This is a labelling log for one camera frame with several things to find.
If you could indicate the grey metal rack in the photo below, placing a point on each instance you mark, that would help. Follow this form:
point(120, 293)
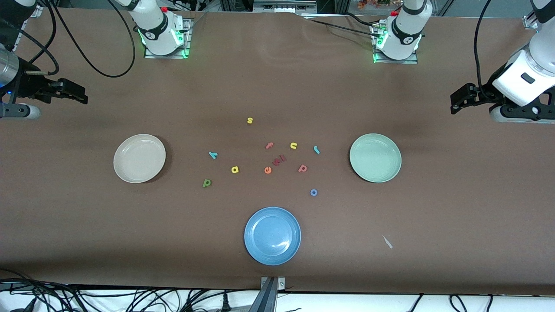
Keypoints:
point(282, 6)

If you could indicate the aluminium camera mount profile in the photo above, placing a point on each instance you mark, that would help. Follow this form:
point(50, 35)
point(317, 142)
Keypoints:
point(269, 299)

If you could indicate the brown table cloth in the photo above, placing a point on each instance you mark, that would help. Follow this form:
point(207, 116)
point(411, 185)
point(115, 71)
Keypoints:
point(86, 225)

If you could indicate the aluminium corner bracket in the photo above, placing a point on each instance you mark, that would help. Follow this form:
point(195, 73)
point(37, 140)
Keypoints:
point(530, 22)
point(38, 12)

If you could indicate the beige brown plate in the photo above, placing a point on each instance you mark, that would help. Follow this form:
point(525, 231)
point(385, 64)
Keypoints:
point(139, 158)

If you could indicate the green letter p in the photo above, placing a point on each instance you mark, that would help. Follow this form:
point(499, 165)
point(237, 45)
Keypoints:
point(207, 183)

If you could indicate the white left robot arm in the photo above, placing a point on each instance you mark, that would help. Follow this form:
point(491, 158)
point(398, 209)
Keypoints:
point(405, 30)

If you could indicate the pink letter p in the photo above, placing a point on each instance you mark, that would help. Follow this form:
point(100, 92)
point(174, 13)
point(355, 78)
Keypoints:
point(302, 168)

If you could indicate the light green plate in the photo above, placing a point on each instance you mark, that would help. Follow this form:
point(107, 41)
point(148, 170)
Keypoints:
point(375, 157)

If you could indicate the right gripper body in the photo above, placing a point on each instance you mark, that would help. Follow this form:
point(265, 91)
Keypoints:
point(29, 86)

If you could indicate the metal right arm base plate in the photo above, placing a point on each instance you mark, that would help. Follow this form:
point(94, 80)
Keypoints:
point(173, 56)

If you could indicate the orange flower decoration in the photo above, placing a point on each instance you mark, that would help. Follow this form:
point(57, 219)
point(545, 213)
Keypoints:
point(373, 3)

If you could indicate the blue plate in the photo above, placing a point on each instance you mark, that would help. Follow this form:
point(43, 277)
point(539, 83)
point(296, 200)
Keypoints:
point(272, 235)

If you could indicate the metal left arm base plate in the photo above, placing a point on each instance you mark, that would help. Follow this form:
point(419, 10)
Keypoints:
point(390, 62)

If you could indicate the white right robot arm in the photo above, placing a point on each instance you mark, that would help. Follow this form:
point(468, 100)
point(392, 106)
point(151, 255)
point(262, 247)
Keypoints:
point(158, 30)

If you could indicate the small white paper scrap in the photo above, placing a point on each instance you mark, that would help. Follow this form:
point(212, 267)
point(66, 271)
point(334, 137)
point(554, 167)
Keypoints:
point(387, 242)

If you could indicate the black power plug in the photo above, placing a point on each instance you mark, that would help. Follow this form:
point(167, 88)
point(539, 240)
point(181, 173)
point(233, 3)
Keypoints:
point(225, 303)

